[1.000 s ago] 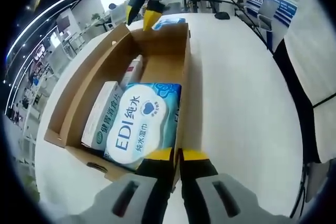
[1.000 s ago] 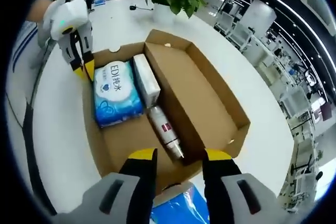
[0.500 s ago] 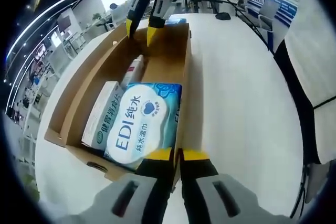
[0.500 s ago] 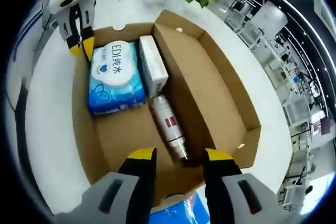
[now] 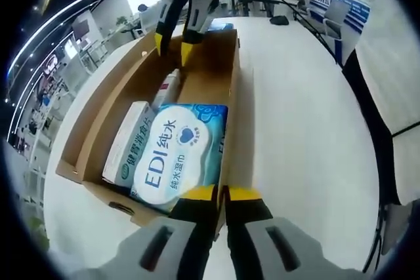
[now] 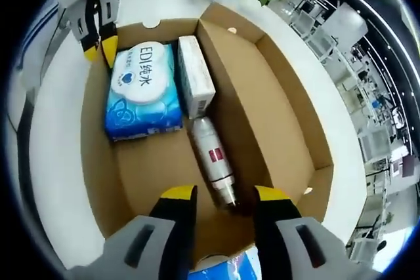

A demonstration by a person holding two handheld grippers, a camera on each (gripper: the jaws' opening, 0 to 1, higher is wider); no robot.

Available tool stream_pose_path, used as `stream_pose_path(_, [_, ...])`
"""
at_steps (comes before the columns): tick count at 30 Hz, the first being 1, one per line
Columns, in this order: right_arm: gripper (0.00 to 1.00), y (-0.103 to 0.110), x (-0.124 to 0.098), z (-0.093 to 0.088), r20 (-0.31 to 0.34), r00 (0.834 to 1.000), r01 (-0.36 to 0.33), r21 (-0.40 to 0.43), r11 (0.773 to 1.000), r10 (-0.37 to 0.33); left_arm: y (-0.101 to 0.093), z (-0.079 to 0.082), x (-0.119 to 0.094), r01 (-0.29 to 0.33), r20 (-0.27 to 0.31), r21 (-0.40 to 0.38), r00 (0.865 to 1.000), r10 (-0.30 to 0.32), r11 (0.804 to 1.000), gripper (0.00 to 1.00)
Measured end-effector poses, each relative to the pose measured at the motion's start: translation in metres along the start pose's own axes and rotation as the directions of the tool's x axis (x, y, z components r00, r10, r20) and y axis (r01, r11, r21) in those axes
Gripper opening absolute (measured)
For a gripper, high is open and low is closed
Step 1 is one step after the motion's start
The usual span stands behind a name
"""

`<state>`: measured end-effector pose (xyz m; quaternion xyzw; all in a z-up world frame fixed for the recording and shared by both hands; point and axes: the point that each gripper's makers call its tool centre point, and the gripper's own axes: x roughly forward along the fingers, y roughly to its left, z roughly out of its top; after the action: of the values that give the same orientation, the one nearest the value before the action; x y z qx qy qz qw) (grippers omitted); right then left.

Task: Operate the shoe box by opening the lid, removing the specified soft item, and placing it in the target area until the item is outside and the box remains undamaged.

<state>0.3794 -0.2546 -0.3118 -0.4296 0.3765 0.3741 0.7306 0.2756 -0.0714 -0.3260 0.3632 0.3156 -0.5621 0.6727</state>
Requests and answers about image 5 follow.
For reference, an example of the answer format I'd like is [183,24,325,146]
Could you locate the dark hanging screen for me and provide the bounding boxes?
[72,19,91,37]

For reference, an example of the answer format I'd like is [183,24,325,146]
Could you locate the brown cardboard shoe box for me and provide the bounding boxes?
[54,28,243,239]

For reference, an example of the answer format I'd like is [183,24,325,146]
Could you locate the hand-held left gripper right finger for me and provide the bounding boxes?
[222,185,367,280]

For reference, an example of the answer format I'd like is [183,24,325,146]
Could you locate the blue soft tissue pack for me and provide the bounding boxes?
[208,19,236,33]

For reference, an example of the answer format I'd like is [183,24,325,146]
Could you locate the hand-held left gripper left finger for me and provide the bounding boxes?
[70,184,220,280]

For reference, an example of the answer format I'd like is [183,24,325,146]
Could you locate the small white red box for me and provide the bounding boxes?
[151,68,182,110]

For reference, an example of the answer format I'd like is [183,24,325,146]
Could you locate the soft wet wipes pack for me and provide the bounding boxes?
[129,102,230,214]

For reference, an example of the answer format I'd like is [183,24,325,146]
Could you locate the blue white wall poster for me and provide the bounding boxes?
[337,0,373,35]

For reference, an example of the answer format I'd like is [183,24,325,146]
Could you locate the black cable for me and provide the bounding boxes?
[360,204,383,273]

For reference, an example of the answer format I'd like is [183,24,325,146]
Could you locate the white green medicine box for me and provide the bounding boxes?
[101,101,154,184]

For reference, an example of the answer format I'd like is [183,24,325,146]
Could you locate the grey office chair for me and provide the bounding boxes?
[323,0,352,43]

